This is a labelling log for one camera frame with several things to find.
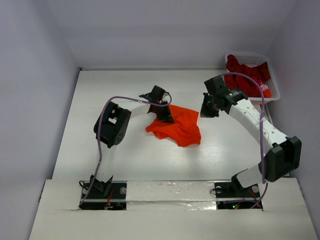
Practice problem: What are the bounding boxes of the orange t-shirt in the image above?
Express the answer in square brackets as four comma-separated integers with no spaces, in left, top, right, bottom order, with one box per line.
[145,104,202,147]

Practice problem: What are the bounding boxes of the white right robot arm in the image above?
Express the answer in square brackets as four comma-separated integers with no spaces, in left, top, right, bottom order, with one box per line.
[200,75,302,196]

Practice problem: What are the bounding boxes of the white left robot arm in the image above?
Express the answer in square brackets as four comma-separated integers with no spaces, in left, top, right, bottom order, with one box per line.
[85,85,175,198]

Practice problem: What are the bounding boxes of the orange garment in basket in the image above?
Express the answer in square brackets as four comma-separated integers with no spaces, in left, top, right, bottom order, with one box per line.
[263,89,272,98]

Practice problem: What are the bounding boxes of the dark red t-shirt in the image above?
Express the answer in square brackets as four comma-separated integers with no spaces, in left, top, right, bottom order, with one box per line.
[224,54,271,98]

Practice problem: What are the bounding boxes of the white plastic laundry basket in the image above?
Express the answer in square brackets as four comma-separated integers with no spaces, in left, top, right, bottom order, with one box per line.
[224,52,281,102]

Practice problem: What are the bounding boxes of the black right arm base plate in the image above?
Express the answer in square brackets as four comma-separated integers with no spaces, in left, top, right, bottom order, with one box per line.
[209,180,263,210]

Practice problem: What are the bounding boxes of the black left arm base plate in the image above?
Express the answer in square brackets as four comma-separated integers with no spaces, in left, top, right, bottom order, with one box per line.
[79,178,127,211]

